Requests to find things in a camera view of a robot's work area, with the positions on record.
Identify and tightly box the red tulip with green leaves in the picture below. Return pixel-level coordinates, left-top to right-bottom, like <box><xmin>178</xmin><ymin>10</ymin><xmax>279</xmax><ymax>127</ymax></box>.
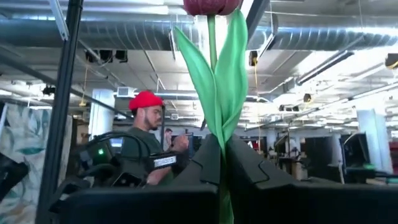
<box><xmin>174</xmin><ymin>0</ymin><xmax>249</xmax><ymax>224</ymax></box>

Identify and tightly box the leaf patterned curtain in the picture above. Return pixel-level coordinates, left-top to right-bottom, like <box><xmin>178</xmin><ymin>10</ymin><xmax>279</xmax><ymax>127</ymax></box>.
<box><xmin>0</xmin><ymin>102</ymin><xmax>73</xmax><ymax>224</ymax></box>

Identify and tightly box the silver ribbed air duct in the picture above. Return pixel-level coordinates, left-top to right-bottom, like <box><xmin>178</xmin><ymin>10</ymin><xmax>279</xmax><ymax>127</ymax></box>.
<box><xmin>0</xmin><ymin>17</ymin><xmax>398</xmax><ymax>52</ymax></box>

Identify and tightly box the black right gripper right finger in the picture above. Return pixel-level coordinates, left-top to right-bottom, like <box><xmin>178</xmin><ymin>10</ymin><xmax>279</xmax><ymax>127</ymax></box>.
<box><xmin>226</xmin><ymin>135</ymin><xmax>398</xmax><ymax>224</ymax></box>

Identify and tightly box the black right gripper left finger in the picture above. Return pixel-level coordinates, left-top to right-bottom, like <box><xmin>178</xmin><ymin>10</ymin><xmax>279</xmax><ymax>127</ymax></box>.
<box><xmin>58</xmin><ymin>134</ymin><xmax>223</xmax><ymax>224</ymax></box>

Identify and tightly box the person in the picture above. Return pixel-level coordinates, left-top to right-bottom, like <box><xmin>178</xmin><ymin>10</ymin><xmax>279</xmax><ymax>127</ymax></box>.
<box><xmin>163</xmin><ymin>127</ymin><xmax>175</xmax><ymax>150</ymax></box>
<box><xmin>120</xmin><ymin>90</ymin><xmax>191</xmax><ymax>187</ymax></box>

